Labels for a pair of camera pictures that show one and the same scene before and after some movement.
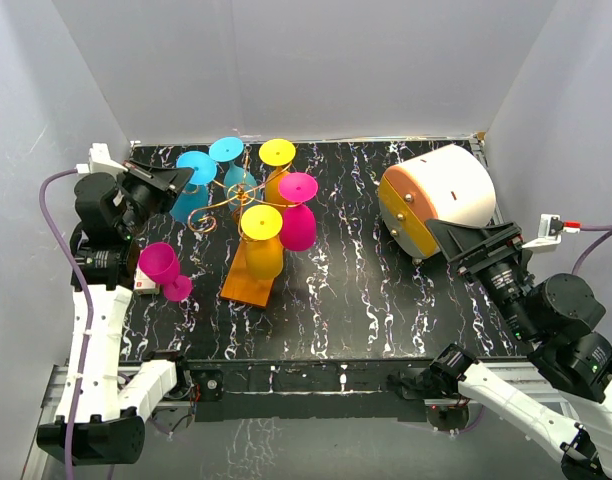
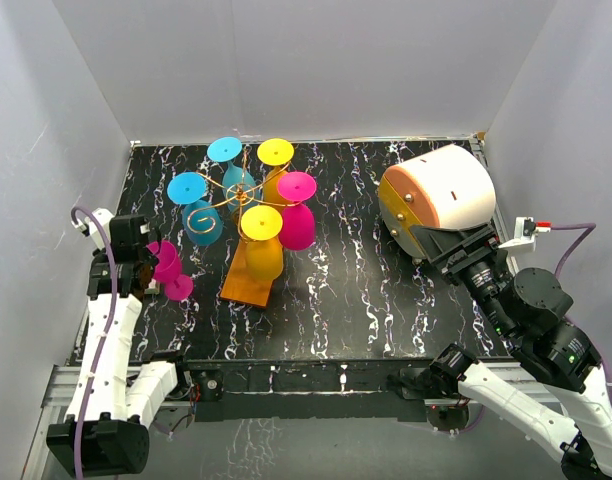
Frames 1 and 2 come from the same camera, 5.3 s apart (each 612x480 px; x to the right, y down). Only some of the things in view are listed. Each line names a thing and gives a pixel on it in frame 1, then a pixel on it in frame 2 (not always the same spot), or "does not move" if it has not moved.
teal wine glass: (240, 187) does not move
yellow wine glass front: (260, 227) does not move
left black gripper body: (142, 196) → (153, 260)
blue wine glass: (191, 205) → (203, 222)
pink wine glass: (297, 226) does not move
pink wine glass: (160, 263) does not move
